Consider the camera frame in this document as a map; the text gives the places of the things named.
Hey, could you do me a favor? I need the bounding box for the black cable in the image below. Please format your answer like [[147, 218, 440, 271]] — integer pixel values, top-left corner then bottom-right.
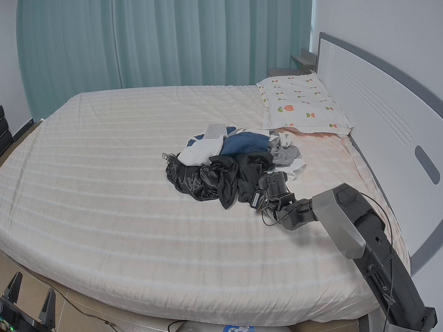
[[26, 270, 120, 328]]

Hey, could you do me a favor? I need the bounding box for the black chest of drawers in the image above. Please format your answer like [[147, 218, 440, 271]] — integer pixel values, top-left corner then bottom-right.
[[0, 105, 15, 159]]

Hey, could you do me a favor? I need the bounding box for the blue-green curtain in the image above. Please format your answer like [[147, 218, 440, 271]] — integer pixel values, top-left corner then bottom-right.
[[112, 0, 314, 90], [17, 0, 120, 124]]

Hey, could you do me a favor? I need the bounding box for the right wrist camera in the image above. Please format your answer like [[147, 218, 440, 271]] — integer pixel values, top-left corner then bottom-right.
[[259, 172, 290, 199]]

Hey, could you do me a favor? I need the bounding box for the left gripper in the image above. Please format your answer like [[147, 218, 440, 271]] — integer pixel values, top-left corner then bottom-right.
[[0, 272, 57, 332]]

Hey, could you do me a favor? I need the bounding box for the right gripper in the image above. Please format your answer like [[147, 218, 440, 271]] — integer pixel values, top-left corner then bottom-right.
[[248, 186, 277, 217]]

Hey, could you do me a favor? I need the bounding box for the grey bedside table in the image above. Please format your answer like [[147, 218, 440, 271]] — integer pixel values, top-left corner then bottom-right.
[[268, 48, 317, 79]]

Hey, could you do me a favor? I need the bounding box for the pile of clothes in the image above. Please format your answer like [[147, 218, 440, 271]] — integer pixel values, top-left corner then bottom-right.
[[161, 123, 307, 210]]

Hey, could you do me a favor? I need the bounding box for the white printed pillow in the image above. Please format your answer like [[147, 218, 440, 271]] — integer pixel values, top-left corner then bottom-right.
[[256, 71, 354, 133]]

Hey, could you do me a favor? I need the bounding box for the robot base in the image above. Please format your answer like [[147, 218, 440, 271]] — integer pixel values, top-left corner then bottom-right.
[[169, 320, 257, 332]]

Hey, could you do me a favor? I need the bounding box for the bed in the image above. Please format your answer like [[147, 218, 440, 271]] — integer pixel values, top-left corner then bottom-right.
[[0, 31, 443, 326]]

